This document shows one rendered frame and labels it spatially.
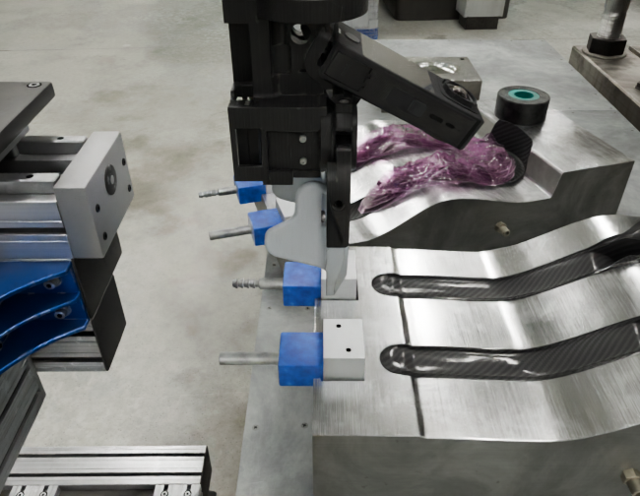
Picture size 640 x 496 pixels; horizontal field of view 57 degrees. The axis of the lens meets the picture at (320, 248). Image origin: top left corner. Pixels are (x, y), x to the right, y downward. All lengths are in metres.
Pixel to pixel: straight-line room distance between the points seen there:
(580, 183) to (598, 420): 0.42
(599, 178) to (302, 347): 0.53
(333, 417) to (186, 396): 1.23
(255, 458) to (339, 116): 0.35
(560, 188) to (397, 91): 0.52
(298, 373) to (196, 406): 1.17
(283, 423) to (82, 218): 0.30
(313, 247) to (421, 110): 0.12
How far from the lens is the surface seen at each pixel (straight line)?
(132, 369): 1.82
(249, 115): 0.37
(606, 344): 0.60
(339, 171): 0.37
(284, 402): 0.63
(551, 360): 0.59
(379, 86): 0.38
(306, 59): 0.38
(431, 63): 1.35
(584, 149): 0.93
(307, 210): 0.40
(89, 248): 0.68
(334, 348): 0.52
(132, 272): 2.18
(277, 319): 0.72
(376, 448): 0.51
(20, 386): 0.80
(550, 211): 0.88
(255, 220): 0.77
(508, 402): 0.55
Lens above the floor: 1.29
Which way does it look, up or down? 36 degrees down
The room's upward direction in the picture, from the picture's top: straight up
